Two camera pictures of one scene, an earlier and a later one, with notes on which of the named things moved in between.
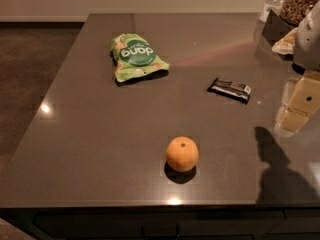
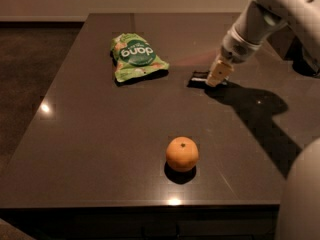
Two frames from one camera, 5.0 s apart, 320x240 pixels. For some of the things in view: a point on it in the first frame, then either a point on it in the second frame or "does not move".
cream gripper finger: (303, 102) -> (220, 72)
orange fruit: (182, 154) does not move
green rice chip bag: (134, 56) does not move
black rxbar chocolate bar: (239, 92) -> (199, 78)
